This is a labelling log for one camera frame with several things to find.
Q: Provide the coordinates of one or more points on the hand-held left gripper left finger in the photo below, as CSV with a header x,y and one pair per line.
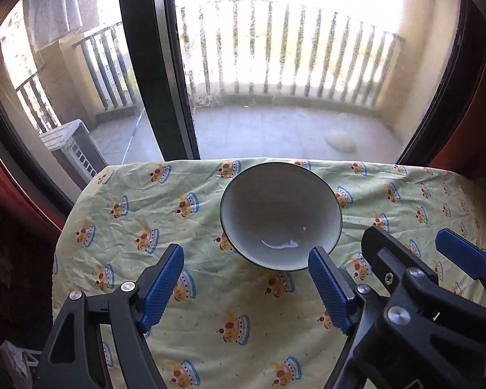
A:
x,y
162,287

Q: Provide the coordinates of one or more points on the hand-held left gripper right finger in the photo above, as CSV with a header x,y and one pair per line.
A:
x,y
328,291

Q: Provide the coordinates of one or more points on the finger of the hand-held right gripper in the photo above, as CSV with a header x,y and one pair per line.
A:
x,y
463,251
393,259

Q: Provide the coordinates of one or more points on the leaf-patterned ceramic bowl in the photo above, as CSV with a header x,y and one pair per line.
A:
x,y
275,210

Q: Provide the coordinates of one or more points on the yellow printed tablecloth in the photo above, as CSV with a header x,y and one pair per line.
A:
x,y
210,300

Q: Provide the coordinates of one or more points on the red curtain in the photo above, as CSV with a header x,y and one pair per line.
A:
x,y
482,129
8,186

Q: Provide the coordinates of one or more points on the white crumpled cloth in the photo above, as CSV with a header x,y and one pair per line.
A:
x,y
14,356

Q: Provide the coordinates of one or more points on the white air conditioner unit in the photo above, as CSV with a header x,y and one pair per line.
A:
x,y
71,150

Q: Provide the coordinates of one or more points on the pale balcony railing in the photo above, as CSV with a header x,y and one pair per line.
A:
x,y
267,100

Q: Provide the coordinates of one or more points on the dark balcony railing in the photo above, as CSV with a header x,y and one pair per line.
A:
x,y
90,37

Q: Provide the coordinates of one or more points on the white hanging cloth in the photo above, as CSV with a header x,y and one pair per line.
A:
x,y
60,8

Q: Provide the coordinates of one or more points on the dark window frame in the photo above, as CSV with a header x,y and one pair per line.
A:
x,y
154,69

